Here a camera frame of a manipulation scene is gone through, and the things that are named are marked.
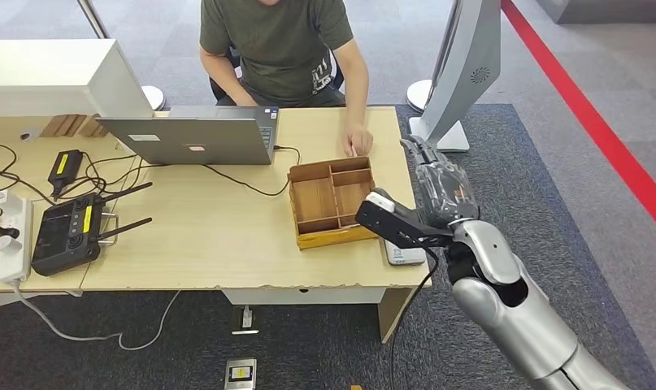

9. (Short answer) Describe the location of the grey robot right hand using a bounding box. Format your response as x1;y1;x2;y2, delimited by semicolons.
400;135;481;230

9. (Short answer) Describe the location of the person's left hand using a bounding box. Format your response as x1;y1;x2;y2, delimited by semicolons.
342;124;375;158

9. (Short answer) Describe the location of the wooden compartment tray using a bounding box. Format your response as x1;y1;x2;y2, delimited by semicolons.
287;156;383;251

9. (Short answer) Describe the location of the grey white card reader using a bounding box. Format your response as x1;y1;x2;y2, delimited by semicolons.
382;236;428;267

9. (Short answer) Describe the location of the person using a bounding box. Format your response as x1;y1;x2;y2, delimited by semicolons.
199;0;375;158

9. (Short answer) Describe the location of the white round stand base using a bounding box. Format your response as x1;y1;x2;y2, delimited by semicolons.
406;79;434;114
141;85;167;112

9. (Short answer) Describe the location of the dark grey carpet rug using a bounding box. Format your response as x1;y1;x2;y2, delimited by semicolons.
0;103;656;390

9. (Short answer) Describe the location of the grey kiosk display stand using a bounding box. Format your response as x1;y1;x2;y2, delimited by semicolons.
408;0;502;154

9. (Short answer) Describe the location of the grey laptop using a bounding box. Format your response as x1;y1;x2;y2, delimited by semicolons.
97;106;280;167

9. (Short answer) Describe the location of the white under-desk drawer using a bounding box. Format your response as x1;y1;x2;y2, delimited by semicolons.
222;288;388;307

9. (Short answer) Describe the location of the light wooden desk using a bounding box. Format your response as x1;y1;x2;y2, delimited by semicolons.
0;106;433;345

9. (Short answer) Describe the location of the white floor plug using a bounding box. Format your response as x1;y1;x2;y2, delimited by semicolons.
231;305;259;337

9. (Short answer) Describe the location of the grey platform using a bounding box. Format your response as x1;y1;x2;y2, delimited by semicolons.
534;0;656;25

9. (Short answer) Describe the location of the silver floor socket box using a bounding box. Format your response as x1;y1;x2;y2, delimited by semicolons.
224;358;258;390

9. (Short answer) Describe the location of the wooden block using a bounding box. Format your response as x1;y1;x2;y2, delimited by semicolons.
39;114;87;139
80;114;109;139

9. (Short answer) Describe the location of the metal pole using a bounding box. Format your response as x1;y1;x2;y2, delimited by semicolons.
76;0;111;40

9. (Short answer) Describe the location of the black power adapter yellow label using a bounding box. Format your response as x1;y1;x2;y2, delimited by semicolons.
47;149;85;199

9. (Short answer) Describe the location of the black remote controller with antennas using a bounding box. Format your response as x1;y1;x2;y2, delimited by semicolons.
31;181;154;278

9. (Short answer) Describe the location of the large white box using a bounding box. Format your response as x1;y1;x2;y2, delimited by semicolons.
0;38;155;119

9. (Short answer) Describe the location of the black plug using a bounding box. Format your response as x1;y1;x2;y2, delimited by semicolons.
0;220;20;248

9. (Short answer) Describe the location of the white power strip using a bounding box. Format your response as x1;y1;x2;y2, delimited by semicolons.
0;193;35;284

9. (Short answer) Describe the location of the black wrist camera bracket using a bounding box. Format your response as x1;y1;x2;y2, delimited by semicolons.
354;188;455;249

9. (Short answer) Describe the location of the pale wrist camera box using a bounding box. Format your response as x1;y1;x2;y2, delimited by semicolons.
363;192;397;215

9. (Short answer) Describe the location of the black laptop cable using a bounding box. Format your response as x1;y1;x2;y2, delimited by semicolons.
202;146;302;198

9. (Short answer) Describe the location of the black adapter cable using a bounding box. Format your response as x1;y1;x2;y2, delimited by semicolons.
53;154;170;203

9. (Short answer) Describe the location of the black looped cable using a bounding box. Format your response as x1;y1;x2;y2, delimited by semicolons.
0;143;55;207

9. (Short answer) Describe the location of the white power cable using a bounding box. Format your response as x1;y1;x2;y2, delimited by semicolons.
8;283;181;353

